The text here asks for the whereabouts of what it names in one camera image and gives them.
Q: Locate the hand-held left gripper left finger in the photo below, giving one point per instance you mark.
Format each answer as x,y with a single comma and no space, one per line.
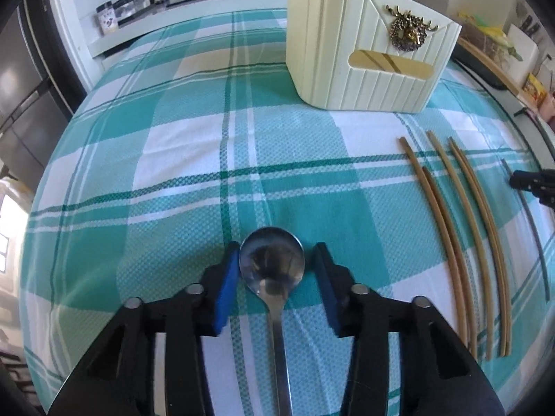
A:
227,294

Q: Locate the yellow green plastic bag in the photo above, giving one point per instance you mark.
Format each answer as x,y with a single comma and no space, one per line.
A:
488,37

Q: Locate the spice jars on shelf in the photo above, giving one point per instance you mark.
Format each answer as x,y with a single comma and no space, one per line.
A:
138,11

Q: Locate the wooden cutting board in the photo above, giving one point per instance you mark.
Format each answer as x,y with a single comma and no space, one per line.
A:
490,67

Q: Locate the black tray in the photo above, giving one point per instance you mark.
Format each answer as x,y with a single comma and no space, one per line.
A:
477,71

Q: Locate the yellow snack packet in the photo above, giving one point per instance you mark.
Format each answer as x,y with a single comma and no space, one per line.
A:
534,89

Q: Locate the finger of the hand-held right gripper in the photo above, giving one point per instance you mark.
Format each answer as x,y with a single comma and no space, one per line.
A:
531,180

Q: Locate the white knife block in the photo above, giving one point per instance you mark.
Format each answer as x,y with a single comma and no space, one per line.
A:
522,47

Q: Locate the pink container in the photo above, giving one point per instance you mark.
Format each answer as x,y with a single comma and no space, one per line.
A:
548,108

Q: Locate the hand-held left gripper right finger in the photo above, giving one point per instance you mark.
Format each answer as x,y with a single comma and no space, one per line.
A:
327,299

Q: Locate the steel refrigerator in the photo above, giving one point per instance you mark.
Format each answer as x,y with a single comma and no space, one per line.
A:
30,95

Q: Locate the white label spice jar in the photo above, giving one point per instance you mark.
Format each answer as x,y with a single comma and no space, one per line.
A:
107,19

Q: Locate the metal spoon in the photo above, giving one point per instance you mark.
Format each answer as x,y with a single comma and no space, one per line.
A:
271,260

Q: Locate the cream ribbed utensil holder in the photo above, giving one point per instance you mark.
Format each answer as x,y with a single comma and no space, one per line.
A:
329,52

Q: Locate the wooden chopstick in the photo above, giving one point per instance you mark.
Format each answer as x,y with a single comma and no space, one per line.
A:
489,338
427,174
505,333
406,149

